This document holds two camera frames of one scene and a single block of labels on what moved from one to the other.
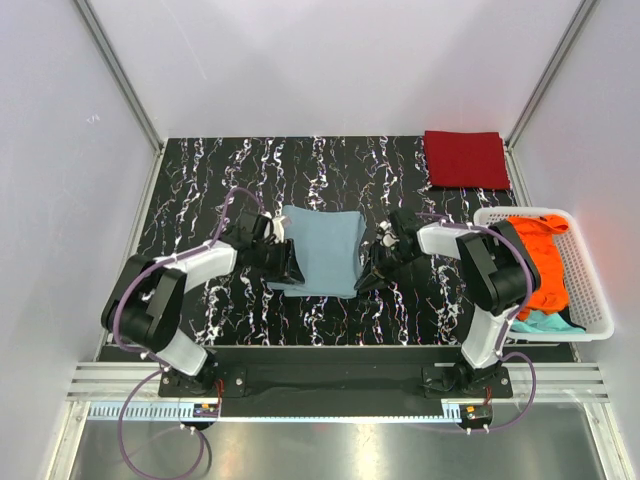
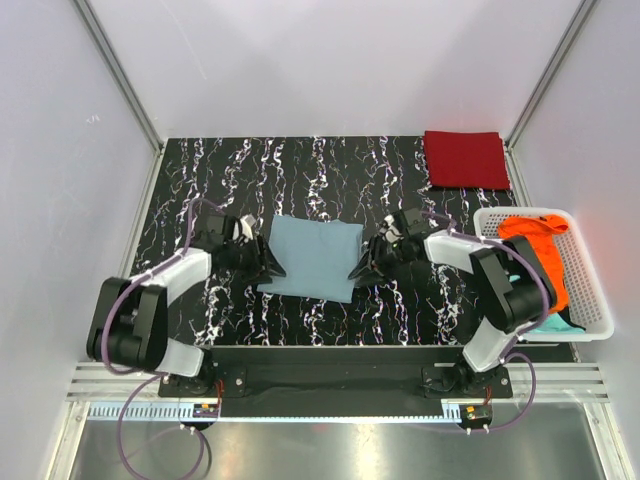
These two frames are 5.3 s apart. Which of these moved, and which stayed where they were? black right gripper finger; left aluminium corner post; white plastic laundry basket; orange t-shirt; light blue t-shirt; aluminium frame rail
Moved: black right gripper finger; light blue t-shirt
Stayed: aluminium frame rail; left aluminium corner post; orange t-shirt; white plastic laundry basket
